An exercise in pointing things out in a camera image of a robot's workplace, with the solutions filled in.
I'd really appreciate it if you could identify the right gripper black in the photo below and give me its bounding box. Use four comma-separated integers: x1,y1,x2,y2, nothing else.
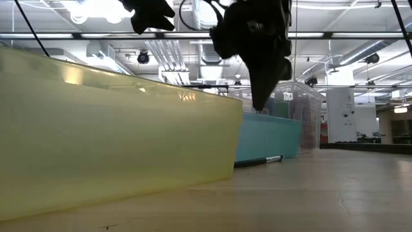
225,0,294,112

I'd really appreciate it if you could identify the green paint bottle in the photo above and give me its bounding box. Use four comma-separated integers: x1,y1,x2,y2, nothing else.
273,100,291,119

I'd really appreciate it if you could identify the clear plastic container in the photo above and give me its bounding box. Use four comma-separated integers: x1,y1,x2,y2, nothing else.
229,81,326,155

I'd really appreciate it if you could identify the black overhead beam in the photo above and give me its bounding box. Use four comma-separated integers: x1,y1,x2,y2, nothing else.
0,31,412,41

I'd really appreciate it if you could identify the green plastic tray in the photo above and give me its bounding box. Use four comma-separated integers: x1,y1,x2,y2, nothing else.
234,111,303,163

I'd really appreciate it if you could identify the white pillar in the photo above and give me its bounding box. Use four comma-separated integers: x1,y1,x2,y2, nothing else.
326,87,358,144

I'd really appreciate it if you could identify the yellow plastic tray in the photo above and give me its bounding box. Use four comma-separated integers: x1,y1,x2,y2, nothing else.
0,46,244,222

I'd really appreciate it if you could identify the thin hanging wire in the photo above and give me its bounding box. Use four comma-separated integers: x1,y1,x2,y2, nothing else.
294,0,298,81

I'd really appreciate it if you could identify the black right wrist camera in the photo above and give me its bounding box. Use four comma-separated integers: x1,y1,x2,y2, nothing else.
209,24,241,61

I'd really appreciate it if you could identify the silver ceiling duct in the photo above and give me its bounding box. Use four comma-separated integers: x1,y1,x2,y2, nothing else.
192,0,238,83

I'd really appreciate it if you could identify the black aluminium table frame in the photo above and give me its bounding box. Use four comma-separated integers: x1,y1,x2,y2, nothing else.
320,142,412,155

